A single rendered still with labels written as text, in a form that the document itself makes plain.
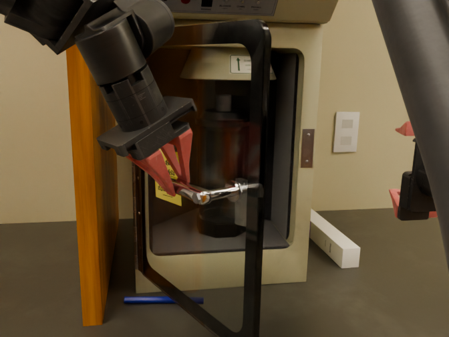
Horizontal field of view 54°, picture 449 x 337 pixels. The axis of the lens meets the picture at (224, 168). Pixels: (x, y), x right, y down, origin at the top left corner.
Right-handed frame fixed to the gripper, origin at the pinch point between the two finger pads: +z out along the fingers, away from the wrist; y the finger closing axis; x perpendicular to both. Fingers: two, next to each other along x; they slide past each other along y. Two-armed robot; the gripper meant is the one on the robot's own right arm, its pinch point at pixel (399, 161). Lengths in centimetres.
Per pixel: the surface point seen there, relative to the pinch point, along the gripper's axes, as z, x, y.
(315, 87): 12.0, 9.8, 10.4
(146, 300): 8.1, 39.1, -25.3
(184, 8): 8.1, 32.4, 22.1
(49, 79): 55, 62, 10
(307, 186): 12.0, 10.1, -7.1
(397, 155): 55, -34, -11
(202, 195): -15.5, 32.6, 0.3
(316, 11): 8.0, 11.9, 22.4
